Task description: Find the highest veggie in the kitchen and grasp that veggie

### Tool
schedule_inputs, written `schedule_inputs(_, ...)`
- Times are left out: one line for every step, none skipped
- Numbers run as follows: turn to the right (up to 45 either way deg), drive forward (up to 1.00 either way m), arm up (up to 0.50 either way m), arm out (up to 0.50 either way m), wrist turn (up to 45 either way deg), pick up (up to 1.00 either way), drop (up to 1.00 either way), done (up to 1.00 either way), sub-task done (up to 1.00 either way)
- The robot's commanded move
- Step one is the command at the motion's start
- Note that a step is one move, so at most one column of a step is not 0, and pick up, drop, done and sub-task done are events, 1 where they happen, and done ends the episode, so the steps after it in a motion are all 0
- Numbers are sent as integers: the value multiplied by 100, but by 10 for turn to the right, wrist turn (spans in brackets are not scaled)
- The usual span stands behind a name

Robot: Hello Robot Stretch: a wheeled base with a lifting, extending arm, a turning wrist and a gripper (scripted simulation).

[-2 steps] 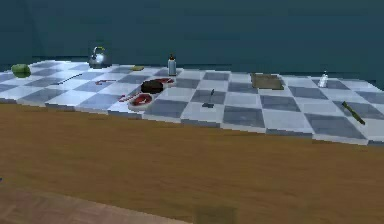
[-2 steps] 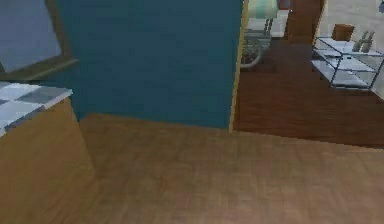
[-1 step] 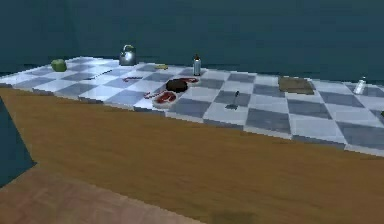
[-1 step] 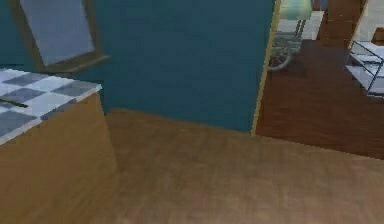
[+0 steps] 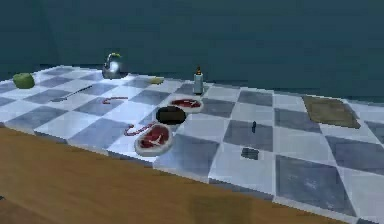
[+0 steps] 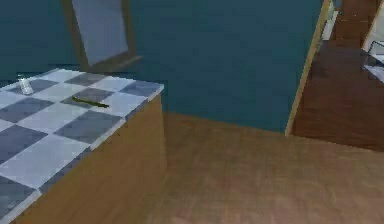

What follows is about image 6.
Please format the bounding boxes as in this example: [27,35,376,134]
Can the dark green utensil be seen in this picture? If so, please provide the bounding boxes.
[71,95,110,109]

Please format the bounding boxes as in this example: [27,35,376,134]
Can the wooden counter with checkered top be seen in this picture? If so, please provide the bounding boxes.
[0,68,168,224]

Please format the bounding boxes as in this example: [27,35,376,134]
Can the black-framed chair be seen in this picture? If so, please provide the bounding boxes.
[361,40,384,84]

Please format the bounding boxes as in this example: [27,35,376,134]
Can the wood-framed window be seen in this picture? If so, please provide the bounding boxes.
[60,0,144,72]

